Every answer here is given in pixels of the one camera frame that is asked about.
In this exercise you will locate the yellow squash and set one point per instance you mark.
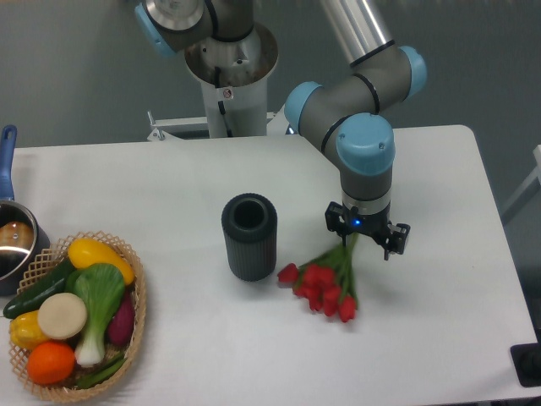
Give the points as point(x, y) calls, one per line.
point(86, 252)

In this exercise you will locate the yellow bell pepper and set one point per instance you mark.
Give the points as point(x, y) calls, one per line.
point(25, 331)

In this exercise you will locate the beige round disc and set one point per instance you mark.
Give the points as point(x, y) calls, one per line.
point(62, 316)

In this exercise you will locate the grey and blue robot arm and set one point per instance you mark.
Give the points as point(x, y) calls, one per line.
point(343, 122)

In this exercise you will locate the blue-handled saucepan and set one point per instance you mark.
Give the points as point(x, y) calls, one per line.
point(22, 238)

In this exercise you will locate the green cucumber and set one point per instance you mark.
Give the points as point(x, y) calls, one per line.
point(34, 296)

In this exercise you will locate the black box at table edge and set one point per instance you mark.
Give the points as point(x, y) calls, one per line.
point(526, 360)

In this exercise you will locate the purple sweet potato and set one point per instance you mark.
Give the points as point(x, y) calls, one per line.
point(120, 329)

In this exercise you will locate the green bok choy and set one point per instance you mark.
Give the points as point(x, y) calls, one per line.
point(101, 288)

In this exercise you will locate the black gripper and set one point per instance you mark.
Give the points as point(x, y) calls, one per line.
point(369, 218)

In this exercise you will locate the dark grey ribbed vase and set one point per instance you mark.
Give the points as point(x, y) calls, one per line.
point(249, 226)

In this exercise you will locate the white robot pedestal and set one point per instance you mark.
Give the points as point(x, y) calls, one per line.
point(233, 81)

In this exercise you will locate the woven wicker basket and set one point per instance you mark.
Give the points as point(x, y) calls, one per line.
point(65, 391)

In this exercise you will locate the red tulip bouquet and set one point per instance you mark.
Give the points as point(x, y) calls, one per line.
point(326, 281)

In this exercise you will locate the green bean pod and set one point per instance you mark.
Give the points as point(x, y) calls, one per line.
point(101, 375)

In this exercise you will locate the orange fruit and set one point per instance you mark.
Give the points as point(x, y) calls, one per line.
point(50, 363)

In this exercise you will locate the white furniture leg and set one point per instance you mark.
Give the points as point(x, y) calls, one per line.
point(526, 190)

